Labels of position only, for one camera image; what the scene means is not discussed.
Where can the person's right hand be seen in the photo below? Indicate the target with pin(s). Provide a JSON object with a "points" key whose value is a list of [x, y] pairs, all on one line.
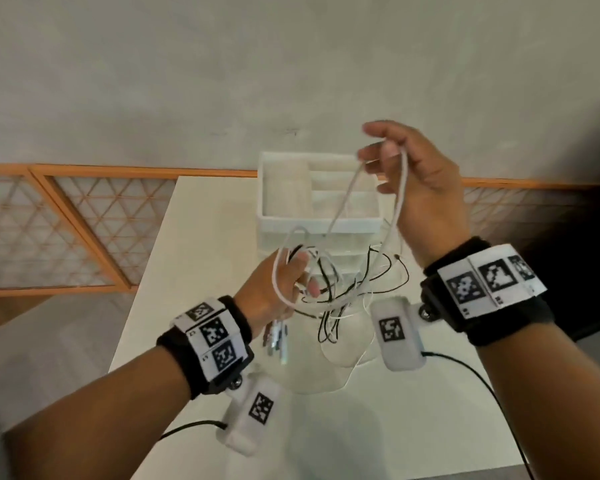
{"points": [[430, 194]]}

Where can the person's left hand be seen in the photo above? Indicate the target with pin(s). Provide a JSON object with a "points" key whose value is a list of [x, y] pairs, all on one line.
{"points": [[267, 294]]}

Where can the white drawer organizer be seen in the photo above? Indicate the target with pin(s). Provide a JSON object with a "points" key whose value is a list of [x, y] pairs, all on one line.
{"points": [[285, 189]]}

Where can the person's right forearm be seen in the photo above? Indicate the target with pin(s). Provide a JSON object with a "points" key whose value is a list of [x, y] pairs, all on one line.
{"points": [[555, 404]]}

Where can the person's left forearm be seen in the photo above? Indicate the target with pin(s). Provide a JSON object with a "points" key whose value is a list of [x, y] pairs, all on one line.
{"points": [[95, 424]]}

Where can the black wristband with marker tags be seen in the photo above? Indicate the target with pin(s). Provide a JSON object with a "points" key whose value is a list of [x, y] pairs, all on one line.
{"points": [[485, 284], [215, 339]]}

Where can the orange-framed lattice screen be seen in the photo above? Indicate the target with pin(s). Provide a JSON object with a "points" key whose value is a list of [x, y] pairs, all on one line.
{"points": [[130, 171], [5, 169], [530, 183]]}

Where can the white table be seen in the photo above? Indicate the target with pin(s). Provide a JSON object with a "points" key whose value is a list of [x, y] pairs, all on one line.
{"points": [[380, 424]]}

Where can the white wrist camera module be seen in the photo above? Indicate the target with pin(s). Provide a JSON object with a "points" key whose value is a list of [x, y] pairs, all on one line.
{"points": [[252, 409], [397, 334]]}

